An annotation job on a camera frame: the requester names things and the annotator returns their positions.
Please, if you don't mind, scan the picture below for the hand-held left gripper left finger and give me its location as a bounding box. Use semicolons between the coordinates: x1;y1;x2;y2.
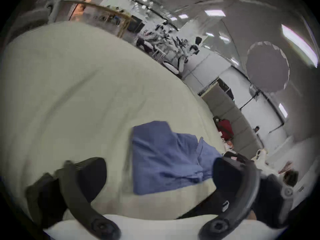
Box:
26;157;122;240

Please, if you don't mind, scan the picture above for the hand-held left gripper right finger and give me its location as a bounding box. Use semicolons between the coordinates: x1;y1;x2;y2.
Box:
176;152;294;240

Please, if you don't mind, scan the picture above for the blue shirt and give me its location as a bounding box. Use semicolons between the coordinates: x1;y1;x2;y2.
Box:
132;120;223;196

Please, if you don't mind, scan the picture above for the bed with beige sheet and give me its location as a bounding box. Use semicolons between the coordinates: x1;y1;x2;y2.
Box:
0;21;225;221

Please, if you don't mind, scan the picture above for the group of robots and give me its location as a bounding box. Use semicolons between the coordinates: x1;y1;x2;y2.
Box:
136;22;202;75

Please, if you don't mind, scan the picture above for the wooden shelf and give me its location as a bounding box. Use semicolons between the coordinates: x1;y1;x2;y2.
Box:
59;0;137;38

